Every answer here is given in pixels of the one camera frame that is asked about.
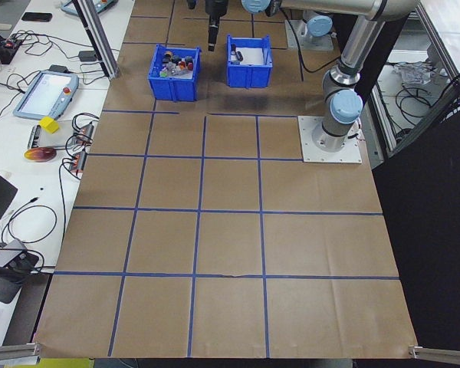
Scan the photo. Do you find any blue plastic capacitor bin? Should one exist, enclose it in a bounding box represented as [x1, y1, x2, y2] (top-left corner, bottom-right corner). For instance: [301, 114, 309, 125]
[225, 34, 273, 90]

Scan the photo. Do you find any blue plastic button bin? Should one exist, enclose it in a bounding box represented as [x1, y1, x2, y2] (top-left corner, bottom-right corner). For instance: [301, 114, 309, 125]
[147, 43, 202, 103]

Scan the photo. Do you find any teach pendant with red button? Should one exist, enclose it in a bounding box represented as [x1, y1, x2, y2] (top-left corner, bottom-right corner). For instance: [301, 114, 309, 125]
[59, 0, 119, 15]

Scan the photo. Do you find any silver metal box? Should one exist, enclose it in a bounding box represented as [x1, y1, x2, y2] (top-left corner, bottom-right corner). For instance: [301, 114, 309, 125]
[25, 124, 68, 149]

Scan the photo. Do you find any white foam bin liner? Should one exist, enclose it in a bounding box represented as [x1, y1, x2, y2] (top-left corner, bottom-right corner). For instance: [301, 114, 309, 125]
[233, 46, 269, 66]

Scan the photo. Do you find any grey usb hub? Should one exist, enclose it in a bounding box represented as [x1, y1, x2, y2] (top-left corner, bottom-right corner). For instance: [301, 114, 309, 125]
[63, 150, 89, 178]
[71, 121, 97, 143]

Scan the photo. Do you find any black smartphone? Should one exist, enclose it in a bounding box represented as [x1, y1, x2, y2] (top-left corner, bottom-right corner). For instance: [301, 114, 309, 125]
[21, 11, 54, 22]

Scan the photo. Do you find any teach pendant with screen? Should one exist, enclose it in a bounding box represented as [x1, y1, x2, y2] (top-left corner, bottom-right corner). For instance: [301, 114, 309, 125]
[11, 70, 81, 120]

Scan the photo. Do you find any yellow block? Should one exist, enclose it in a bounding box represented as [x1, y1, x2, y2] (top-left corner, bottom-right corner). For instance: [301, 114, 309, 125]
[38, 117, 61, 135]

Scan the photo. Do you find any black electronics cluster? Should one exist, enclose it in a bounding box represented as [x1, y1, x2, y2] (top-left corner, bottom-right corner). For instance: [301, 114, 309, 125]
[0, 36, 24, 66]

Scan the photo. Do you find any crumpled white cloth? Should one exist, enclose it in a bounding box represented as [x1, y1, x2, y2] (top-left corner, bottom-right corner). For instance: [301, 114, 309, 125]
[393, 61, 438, 84]

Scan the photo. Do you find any aluminium extrusion bar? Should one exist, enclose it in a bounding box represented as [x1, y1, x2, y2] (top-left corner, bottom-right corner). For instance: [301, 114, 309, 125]
[408, 343, 460, 363]
[0, 342, 42, 365]

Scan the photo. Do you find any white square base plate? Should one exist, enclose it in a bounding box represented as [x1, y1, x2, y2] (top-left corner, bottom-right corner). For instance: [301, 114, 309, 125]
[297, 114, 363, 165]
[284, 18, 335, 53]

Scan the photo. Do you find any black cable on table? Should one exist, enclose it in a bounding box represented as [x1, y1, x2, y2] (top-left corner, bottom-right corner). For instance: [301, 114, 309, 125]
[279, 9, 344, 74]

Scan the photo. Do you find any aluminium extrusion post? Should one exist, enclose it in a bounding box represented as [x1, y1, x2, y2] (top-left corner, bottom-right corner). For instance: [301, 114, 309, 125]
[71, 0, 120, 81]

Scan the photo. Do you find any black cable coil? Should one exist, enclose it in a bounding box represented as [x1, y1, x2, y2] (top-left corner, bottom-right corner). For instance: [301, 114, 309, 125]
[394, 82, 438, 120]

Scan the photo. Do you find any aluminium frame bar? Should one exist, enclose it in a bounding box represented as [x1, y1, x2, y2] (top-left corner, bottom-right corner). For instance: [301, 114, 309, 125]
[386, 63, 460, 156]
[416, 0, 460, 104]

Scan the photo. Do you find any looped black desk cable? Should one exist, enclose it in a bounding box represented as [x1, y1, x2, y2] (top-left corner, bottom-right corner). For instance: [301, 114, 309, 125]
[0, 197, 58, 246]

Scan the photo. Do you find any black frame cover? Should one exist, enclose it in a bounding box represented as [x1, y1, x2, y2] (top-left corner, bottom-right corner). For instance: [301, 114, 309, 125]
[354, 13, 460, 363]

